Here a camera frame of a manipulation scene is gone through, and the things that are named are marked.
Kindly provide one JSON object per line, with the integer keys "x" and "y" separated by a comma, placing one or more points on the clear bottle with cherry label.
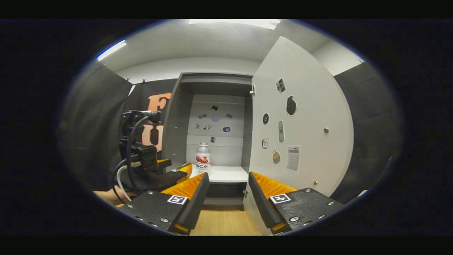
{"x": 203, "y": 159}

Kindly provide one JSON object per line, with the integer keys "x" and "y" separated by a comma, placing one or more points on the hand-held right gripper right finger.
{"x": 262, "y": 205}

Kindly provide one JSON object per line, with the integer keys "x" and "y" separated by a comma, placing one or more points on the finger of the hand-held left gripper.
{"x": 159, "y": 180}
{"x": 163, "y": 165}

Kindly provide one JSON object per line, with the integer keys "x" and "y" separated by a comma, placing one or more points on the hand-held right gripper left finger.
{"x": 196, "y": 205}

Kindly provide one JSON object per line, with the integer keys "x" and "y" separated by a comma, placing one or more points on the white cabinet door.
{"x": 311, "y": 106}

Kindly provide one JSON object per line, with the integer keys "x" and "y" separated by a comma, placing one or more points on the ceiling strip light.
{"x": 111, "y": 50}

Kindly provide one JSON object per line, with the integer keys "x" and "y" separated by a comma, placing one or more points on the white cabinet shelf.
{"x": 228, "y": 174}

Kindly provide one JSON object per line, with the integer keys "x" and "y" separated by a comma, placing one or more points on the metal door hinge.
{"x": 252, "y": 90}
{"x": 245, "y": 193}

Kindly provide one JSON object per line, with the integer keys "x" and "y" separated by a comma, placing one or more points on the grey cabinet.
{"x": 177, "y": 124}

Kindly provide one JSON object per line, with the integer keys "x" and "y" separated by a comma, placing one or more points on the ceiling light panel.
{"x": 233, "y": 23}

